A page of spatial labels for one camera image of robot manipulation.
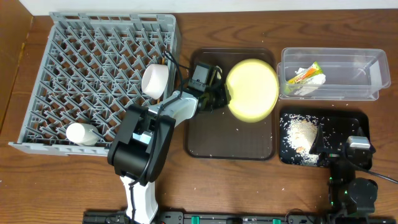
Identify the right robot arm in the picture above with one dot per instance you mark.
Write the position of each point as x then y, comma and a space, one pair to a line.
351, 198

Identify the yellow round plate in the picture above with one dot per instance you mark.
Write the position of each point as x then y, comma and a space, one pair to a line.
253, 88

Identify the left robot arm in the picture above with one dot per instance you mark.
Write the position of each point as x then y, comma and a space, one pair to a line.
139, 150

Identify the clear plastic waste bin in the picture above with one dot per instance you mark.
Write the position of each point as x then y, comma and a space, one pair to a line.
350, 74

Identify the white bowl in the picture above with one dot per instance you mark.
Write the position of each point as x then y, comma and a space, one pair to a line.
154, 80

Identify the black waste tray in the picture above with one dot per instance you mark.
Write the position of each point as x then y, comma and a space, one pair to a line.
363, 129

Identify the grey plastic dish rack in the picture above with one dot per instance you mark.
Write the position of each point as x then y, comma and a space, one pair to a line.
90, 73

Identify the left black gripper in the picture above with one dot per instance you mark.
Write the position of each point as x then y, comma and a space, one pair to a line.
218, 97

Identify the green orange snack wrapper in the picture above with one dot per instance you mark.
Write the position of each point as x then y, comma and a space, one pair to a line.
291, 84

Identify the white paper cup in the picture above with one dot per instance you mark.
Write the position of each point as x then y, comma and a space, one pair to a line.
82, 134

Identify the rice food scraps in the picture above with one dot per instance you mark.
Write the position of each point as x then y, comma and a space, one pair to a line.
298, 132

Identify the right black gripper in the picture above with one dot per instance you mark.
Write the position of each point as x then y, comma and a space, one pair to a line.
329, 149

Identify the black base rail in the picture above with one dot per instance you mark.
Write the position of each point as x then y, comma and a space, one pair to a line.
189, 218

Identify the white tissue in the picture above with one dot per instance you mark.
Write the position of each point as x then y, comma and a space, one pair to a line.
309, 83

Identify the dark brown serving tray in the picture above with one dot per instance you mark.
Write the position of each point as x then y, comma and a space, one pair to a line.
218, 134

